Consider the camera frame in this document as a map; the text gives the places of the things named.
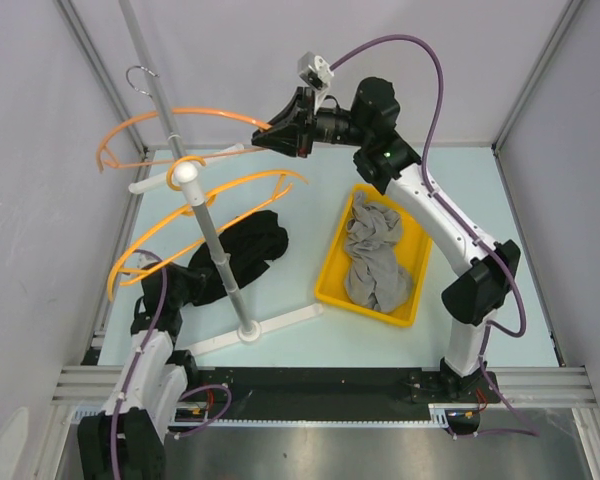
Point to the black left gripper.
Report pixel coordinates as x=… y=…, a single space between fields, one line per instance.
x=196 y=277

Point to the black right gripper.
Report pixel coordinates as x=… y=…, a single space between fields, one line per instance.
x=283 y=136

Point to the black tank top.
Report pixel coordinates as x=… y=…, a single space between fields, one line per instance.
x=251 y=245

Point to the yellow plastic hanger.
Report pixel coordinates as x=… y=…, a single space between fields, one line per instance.
x=182 y=177

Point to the grey tank top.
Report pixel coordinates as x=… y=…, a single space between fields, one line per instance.
x=375 y=279

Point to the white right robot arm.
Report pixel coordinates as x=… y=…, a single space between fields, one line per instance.
x=485 y=269

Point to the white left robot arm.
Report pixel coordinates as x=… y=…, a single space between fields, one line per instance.
x=125 y=439

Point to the white rack base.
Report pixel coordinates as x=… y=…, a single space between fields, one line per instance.
x=262 y=327

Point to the silver clothes rack pole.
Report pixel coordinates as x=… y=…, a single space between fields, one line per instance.
x=174 y=140

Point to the yellow plastic tray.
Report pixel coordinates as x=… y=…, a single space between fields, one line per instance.
x=412 y=252

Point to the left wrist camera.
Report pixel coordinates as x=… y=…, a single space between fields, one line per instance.
x=143 y=260

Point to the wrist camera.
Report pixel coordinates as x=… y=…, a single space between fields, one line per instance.
x=143 y=260
x=316 y=72

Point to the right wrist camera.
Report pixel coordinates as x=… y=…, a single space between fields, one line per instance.
x=316 y=72

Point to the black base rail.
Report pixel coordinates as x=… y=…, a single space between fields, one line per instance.
x=299 y=394

